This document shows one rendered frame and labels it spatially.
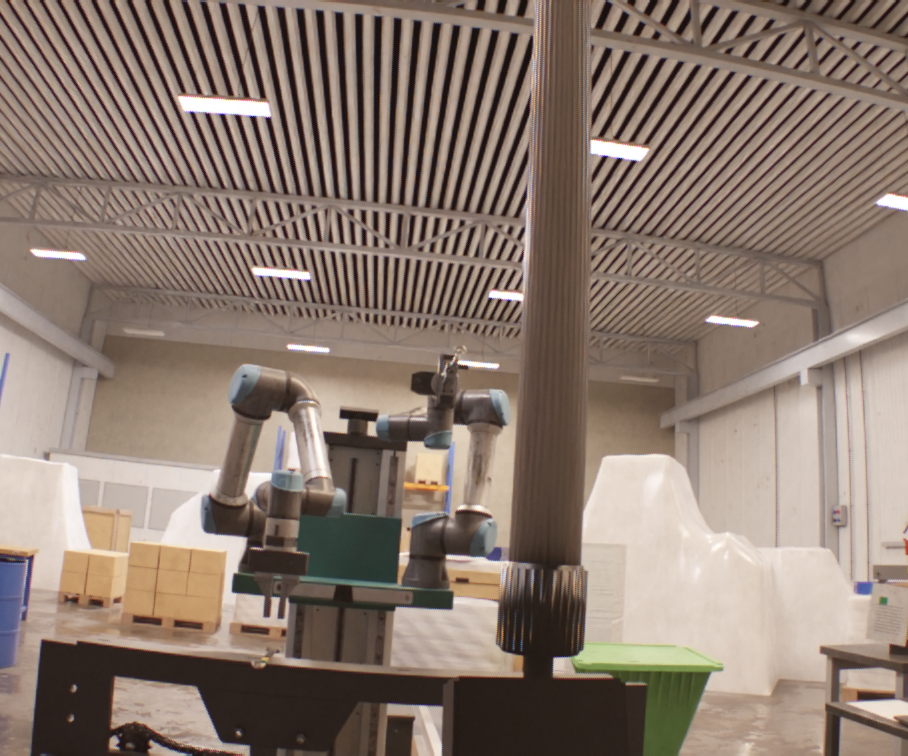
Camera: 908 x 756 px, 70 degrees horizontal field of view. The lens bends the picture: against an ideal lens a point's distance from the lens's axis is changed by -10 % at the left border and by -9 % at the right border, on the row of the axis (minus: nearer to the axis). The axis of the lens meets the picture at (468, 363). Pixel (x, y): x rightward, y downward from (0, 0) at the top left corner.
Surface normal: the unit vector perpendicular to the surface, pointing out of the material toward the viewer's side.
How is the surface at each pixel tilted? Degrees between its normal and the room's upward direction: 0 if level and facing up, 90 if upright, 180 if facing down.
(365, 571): 90
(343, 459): 90
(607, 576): 90
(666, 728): 101
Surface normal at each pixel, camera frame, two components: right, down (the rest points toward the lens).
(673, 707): -0.04, -0.06
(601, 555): -0.37, -0.25
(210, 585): 0.22, -0.22
